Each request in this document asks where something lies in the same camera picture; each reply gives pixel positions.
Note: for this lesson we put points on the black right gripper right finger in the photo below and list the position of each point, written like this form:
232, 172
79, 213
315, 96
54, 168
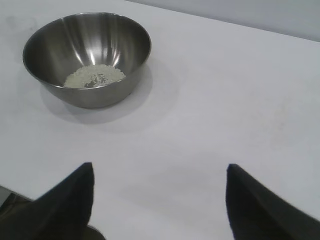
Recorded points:
262, 215

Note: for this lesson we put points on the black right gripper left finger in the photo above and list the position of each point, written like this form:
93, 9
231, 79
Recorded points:
65, 205

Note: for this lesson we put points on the white rice grains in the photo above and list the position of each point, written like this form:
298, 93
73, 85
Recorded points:
82, 76

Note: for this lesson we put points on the stainless steel mixing bowl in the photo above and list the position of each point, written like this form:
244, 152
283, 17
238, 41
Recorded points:
75, 45

